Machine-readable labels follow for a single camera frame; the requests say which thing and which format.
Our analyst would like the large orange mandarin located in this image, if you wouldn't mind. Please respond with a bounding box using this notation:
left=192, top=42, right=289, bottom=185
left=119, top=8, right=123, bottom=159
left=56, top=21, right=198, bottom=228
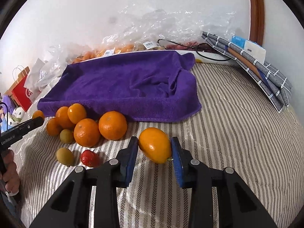
left=98, top=111, right=128, bottom=141

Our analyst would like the oval orange kumquat fruit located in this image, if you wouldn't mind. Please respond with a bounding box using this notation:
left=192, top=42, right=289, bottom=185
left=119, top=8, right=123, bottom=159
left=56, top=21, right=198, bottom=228
left=139, top=127, right=172, bottom=164

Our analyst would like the left hand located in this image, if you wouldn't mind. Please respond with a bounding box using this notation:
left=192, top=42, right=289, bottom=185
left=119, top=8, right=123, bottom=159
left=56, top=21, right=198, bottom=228
left=1, top=149, right=20, bottom=194

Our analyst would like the small orange far left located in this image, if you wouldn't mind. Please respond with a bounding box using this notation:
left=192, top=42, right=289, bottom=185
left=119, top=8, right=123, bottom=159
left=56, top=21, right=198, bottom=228
left=32, top=110, right=45, bottom=120

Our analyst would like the red strawberry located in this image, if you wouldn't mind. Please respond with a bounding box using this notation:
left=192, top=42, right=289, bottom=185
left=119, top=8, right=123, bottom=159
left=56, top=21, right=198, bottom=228
left=80, top=150, right=101, bottom=168

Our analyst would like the red paper shopping bag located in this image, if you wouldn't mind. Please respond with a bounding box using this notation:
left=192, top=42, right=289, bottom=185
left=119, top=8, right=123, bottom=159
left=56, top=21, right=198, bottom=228
left=5, top=65, right=32, bottom=112

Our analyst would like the small orange mandarin left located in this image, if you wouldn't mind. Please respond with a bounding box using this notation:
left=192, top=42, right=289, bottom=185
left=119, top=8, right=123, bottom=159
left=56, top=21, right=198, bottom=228
left=46, top=117, right=63, bottom=136

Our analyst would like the green kiwi fruit lower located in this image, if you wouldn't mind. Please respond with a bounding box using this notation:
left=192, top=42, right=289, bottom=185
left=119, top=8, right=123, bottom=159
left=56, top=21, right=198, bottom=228
left=56, top=147, right=74, bottom=166

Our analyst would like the green kiwi fruit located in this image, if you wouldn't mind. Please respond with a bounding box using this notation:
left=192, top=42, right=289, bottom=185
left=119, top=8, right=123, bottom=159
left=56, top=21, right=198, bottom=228
left=60, top=129, right=74, bottom=144
left=56, top=147, right=74, bottom=166

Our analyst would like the orange mandarin back left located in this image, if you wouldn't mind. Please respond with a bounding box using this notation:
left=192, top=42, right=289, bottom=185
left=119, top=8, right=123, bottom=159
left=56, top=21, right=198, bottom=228
left=55, top=106, right=75, bottom=129

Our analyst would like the green kiwi fruit upper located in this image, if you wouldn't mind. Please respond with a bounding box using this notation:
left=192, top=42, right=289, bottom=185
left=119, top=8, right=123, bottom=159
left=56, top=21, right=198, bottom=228
left=60, top=129, right=74, bottom=144

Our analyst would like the orange mandarin front left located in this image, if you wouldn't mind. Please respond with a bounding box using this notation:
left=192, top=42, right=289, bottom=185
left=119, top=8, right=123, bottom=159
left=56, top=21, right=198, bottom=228
left=73, top=118, right=101, bottom=148

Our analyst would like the white plastic bag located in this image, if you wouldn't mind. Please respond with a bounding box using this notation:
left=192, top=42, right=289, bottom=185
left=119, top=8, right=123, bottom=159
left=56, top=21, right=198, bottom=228
left=24, top=58, right=62, bottom=92

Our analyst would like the orange mandarin top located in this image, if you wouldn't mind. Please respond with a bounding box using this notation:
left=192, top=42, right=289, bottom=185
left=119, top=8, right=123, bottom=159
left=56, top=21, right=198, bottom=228
left=67, top=103, right=87, bottom=124

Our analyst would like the striped bed cover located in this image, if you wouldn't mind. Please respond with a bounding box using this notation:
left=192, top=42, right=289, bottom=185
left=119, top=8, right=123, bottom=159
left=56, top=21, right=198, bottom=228
left=12, top=63, right=303, bottom=227

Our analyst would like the grey checkered folded cloth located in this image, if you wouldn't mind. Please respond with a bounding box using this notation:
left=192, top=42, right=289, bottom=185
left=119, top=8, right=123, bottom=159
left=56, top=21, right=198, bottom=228
left=201, top=31, right=293, bottom=112

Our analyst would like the purple towel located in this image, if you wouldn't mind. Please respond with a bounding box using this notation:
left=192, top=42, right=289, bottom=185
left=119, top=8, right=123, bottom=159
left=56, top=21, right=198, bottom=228
left=37, top=51, right=201, bottom=123

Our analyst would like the white blue box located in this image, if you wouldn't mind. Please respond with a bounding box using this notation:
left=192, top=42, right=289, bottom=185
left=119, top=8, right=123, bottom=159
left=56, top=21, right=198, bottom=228
left=231, top=35, right=266, bottom=64

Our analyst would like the clear plastic bag of fruit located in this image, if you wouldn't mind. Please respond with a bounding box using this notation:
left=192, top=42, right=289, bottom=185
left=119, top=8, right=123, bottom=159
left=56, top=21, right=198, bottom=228
left=37, top=3, right=248, bottom=65

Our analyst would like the black cable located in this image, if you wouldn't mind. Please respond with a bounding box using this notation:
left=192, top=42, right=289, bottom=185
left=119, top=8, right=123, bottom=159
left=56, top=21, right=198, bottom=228
left=157, top=39, right=231, bottom=62

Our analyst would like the brown wooden frame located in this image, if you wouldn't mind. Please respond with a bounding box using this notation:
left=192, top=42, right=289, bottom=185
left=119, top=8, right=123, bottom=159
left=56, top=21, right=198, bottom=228
left=249, top=0, right=265, bottom=46

